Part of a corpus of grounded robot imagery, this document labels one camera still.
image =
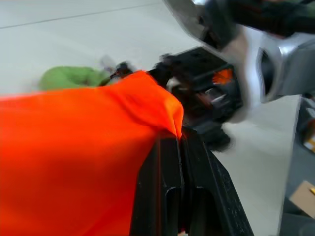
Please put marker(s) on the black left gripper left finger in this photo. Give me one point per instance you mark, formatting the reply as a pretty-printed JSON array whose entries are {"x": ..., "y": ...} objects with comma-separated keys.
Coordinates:
[{"x": 160, "y": 186}]

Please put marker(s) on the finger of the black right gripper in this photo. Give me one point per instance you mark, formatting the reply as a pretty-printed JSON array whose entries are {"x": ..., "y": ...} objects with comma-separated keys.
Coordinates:
[
  {"x": 162, "y": 67},
  {"x": 214, "y": 137}
]

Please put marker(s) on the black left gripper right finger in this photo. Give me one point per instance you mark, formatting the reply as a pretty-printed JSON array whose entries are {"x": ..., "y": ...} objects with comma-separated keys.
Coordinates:
[{"x": 211, "y": 196}]

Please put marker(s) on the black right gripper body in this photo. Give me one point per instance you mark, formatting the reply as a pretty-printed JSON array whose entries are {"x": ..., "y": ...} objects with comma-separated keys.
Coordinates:
[{"x": 206, "y": 93}]

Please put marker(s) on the orange fabric pouch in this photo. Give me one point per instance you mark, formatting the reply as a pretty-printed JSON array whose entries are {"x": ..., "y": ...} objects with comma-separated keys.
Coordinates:
[{"x": 73, "y": 152}]

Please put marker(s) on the green fabric pouch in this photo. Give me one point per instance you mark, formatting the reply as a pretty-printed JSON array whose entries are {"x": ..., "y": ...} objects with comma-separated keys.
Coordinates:
[{"x": 64, "y": 77}]

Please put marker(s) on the brown cardboard box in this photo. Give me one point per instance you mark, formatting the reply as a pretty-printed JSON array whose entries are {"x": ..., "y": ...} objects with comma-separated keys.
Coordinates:
[{"x": 304, "y": 196}]

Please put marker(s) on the dark equipment with yellow label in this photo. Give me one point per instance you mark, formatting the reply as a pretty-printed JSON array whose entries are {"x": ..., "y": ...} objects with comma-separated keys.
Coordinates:
[{"x": 308, "y": 123}]

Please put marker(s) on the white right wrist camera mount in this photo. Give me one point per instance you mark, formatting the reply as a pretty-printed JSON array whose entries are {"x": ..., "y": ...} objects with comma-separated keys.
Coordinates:
[{"x": 248, "y": 73}]

